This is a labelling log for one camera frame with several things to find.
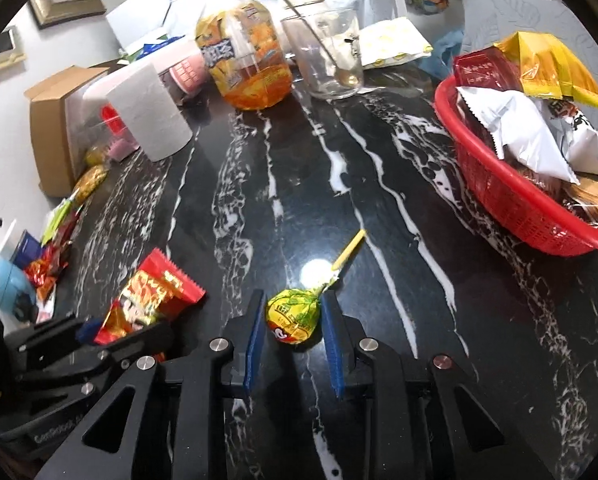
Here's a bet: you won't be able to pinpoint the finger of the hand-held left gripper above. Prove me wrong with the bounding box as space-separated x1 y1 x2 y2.
4 314 104 356
19 323 174 391

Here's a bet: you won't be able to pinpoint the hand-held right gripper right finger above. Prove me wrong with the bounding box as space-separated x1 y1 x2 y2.
321 290 554 480

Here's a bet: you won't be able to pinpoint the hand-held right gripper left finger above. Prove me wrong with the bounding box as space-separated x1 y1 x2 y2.
34 290 267 480

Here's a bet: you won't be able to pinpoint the yellow green lollipop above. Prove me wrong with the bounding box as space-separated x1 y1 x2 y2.
265 229 367 345

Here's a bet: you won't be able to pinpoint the red cartoon snack packet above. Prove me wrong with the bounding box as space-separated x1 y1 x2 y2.
94 248 207 346

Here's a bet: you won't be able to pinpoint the red plastic basket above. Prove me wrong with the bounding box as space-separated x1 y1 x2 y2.
434 75 598 257

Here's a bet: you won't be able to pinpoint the plain white snack packet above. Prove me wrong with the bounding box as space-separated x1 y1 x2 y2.
456 86 580 184

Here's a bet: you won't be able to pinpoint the clear cake packet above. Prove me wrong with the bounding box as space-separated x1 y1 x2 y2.
561 172 598 226

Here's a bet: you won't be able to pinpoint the dark red snack packet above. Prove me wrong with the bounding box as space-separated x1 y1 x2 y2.
452 46 524 93

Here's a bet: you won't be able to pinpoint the yellow snack packet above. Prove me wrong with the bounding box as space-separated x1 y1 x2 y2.
494 31 598 112

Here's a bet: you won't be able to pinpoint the small red packets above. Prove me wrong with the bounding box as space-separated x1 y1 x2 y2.
24 215 80 301

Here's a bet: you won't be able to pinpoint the dark blue booklet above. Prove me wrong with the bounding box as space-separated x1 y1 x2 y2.
11 230 42 266

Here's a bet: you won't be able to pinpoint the green label packet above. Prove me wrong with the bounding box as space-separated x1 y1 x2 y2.
41 200 82 246

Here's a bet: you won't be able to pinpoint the golden snack packet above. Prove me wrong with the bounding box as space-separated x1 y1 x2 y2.
71 165 110 206

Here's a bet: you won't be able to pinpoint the small pink block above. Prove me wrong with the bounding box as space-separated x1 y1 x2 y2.
106 140 140 161

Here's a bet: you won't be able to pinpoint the clear plastic container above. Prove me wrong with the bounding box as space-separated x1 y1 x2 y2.
66 95 140 166

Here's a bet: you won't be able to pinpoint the brown cardboard box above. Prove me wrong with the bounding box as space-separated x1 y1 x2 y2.
24 66 110 198

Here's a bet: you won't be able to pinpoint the white paper towel roll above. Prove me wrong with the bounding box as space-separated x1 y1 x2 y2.
105 63 194 162

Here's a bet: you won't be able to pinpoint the pink box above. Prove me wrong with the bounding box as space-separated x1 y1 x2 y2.
159 52 210 106

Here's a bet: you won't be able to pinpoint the glass cup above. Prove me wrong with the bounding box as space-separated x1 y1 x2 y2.
280 7 364 100

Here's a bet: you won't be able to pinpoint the metal spoon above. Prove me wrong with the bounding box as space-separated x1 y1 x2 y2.
284 0 360 86

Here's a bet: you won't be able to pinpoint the blue wipes pack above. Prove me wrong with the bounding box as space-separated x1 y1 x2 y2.
139 35 187 58

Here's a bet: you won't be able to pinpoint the iced tea bottle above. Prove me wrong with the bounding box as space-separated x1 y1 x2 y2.
195 0 294 111

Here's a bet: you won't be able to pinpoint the white appliance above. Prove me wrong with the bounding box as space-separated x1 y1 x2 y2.
105 0 204 53

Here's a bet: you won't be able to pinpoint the yellow patterned white pouch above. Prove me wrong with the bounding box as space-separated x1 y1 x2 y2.
359 16 434 68

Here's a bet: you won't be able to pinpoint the blue plastic bag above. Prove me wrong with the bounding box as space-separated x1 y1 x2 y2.
421 29 464 81

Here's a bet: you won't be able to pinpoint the light blue covered chair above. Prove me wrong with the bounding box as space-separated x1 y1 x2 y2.
459 0 598 126

